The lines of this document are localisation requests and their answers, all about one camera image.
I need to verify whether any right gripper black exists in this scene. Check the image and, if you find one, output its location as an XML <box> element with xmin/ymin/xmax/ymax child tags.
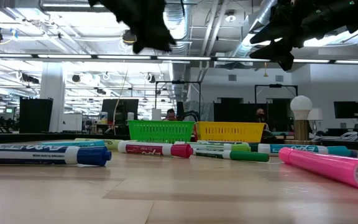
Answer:
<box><xmin>249</xmin><ymin>0</ymin><xmax>354</xmax><ymax>72</ymax></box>

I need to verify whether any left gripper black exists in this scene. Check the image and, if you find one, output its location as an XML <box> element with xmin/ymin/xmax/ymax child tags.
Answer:
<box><xmin>88</xmin><ymin>0</ymin><xmax>178</xmax><ymax>55</ymax></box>

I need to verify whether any dark green Expo marker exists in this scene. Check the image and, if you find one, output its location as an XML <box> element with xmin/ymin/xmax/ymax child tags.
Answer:
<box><xmin>193</xmin><ymin>148</ymin><xmax>270</xmax><ymax>163</ymax></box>
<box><xmin>196</xmin><ymin>139</ymin><xmax>259</xmax><ymax>153</ymax></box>

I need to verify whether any red Expo marker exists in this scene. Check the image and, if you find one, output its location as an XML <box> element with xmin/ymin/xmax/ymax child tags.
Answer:
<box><xmin>117</xmin><ymin>140</ymin><xmax>195</xmax><ymax>159</ymax></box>

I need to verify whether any cyan highlighter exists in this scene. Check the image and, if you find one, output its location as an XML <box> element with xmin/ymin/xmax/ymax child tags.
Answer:
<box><xmin>40</xmin><ymin>139</ymin><xmax>107</xmax><ymax>148</ymax></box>

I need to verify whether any globe bulb lamp wooden base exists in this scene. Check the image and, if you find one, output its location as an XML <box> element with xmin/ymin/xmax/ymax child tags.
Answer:
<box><xmin>290</xmin><ymin>95</ymin><xmax>313</xmax><ymax>141</ymax></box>

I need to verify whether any person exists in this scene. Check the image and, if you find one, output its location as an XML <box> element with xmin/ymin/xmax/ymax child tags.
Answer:
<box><xmin>255</xmin><ymin>108</ymin><xmax>270</xmax><ymax>131</ymax></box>
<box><xmin>163</xmin><ymin>108</ymin><xmax>177</xmax><ymax>121</ymax></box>

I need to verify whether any black partition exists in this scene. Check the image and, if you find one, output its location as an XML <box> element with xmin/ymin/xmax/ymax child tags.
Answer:
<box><xmin>213</xmin><ymin>98</ymin><xmax>291</xmax><ymax>124</ymax></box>

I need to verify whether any small white shade lamp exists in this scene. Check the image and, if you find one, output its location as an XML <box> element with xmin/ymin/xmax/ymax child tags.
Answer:
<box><xmin>307</xmin><ymin>107</ymin><xmax>324</xmax><ymax>135</ymax></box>

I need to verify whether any black computer monitor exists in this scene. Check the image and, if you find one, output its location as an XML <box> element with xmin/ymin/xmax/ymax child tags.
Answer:
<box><xmin>333</xmin><ymin>101</ymin><xmax>358</xmax><ymax>119</ymax></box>
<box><xmin>101</xmin><ymin>98</ymin><xmax>140</xmax><ymax>126</ymax></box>

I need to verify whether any green plastic basket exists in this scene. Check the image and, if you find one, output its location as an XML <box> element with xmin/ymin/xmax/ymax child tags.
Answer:
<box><xmin>127</xmin><ymin>119</ymin><xmax>196</xmax><ymax>144</ymax></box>

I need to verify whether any yellow plastic basket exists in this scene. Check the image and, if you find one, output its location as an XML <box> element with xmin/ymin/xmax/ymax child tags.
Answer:
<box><xmin>194</xmin><ymin>121</ymin><xmax>266</xmax><ymax>144</ymax></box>

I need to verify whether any teal Expo marker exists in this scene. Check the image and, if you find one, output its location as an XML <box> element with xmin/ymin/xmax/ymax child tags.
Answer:
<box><xmin>257</xmin><ymin>143</ymin><xmax>358</xmax><ymax>158</ymax></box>

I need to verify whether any light green Expo marker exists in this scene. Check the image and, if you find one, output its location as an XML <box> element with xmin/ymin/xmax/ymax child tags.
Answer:
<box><xmin>173</xmin><ymin>141</ymin><xmax>252</xmax><ymax>153</ymax></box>

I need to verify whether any pink highlighter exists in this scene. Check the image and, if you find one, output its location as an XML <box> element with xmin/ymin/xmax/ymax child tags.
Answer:
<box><xmin>278</xmin><ymin>146</ymin><xmax>358</xmax><ymax>191</ymax></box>

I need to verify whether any black cabinet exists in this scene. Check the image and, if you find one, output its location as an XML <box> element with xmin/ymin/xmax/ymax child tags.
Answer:
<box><xmin>19</xmin><ymin>97</ymin><xmax>54</xmax><ymax>134</ymax></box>

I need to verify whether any blue Expo marker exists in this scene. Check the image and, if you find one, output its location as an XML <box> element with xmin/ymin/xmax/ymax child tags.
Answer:
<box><xmin>0</xmin><ymin>143</ymin><xmax>112</xmax><ymax>167</ymax></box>

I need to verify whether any silver ventilation duct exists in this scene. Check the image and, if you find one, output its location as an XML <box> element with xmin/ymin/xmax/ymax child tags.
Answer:
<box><xmin>163</xmin><ymin>0</ymin><xmax>192</xmax><ymax>102</ymax></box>
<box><xmin>228</xmin><ymin>0</ymin><xmax>279</xmax><ymax>58</ymax></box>

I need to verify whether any black metal frame stand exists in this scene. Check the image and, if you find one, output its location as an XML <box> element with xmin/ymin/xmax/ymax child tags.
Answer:
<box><xmin>254</xmin><ymin>83</ymin><xmax>299</xmax><ymax>105</ymax></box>

